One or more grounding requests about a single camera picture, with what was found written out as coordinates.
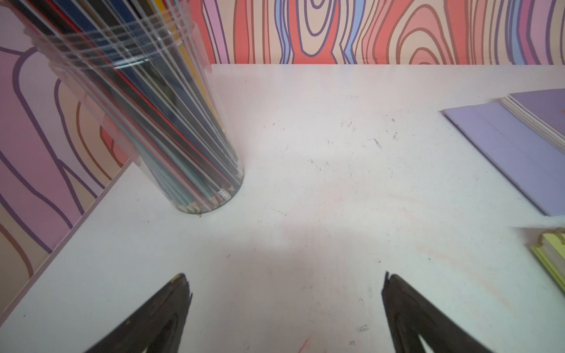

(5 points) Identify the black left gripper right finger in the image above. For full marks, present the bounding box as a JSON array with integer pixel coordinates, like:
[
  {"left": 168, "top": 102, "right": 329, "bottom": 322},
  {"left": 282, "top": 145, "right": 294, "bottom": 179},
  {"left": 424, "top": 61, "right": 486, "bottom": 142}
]
[{"left": 381, "top": 273, "right": 490, "bottom": 353}]

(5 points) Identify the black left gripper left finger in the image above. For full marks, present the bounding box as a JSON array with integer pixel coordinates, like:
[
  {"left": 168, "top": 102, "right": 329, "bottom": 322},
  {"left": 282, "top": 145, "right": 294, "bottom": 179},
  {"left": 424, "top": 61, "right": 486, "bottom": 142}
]
[{"left": 88, "top": 273, "right": 193, "bottom": 352}]

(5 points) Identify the green desk calendar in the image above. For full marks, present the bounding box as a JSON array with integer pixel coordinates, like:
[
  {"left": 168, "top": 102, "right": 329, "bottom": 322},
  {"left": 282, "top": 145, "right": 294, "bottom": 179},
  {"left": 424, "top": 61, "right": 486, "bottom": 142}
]
[{"left": 531, "top": 228, "right": 565, "bottom": 292}]

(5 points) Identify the purple desk calendar far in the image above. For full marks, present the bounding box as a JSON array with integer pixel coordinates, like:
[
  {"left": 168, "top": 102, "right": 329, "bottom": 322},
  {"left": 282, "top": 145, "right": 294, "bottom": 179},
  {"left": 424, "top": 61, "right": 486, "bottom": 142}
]
[{"left": 443, "top": 88, "right": 564, "bottom": 216}]

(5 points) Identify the clear cup of coloured pencils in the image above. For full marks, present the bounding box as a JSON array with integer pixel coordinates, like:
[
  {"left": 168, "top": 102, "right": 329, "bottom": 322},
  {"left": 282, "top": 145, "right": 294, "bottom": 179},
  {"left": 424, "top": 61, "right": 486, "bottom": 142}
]
[{"left": 10, "top": 1, "right": 244, "bottom": 214}]

